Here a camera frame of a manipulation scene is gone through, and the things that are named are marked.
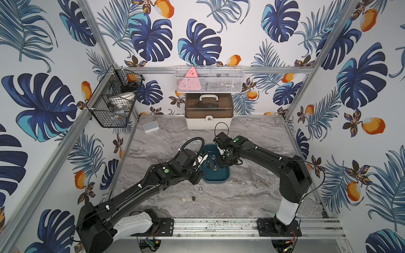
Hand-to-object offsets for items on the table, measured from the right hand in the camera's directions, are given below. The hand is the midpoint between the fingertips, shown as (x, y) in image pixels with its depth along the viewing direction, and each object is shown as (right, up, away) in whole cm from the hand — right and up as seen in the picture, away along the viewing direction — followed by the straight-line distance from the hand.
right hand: (221, 163), depth 87 cm
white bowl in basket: (-49, +34, -7) cm, 61 cm away
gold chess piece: (-3, -4, +5) cm, 7 cm away
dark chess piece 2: (-7, -3, +10) cm, 13 cm away
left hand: (-11, 0, -12) cm, 17 cm away
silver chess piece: (-12, -14, -3) cm, 18 cm away
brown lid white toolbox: (-7, +31, +16) cm, 36 cm away
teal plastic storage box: (-4, -7, +5) cm, 10 cm away
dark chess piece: (-15, -17, -5) cm, 24 cm away
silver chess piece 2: (-21, -18, -5) cm, 28 cm away
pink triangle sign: (-17, +46, +2) cm, 49 cm away
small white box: (-48, +21, +26) cm, 59 cm away
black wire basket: (-57, +33, -7) cm, 66 cm away
